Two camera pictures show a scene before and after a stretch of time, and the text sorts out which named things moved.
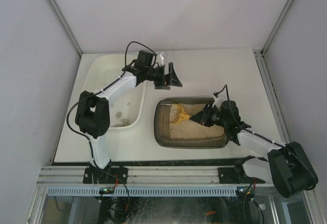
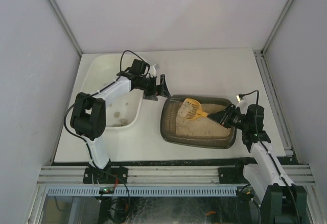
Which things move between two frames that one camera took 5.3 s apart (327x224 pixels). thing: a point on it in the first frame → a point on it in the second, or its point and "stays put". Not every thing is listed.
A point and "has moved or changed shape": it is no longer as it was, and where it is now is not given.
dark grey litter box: x=186 y=133 has moved or changed shape
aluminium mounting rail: x=73 y=176 stays put
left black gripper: x=164 y=75 → x=152 y=88
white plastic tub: x=127 y=108 stays put
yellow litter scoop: x=177 y=114 → x=192 y=109
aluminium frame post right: x=281 y=17 stays put
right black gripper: x=205 y=117 → x=225 y=117
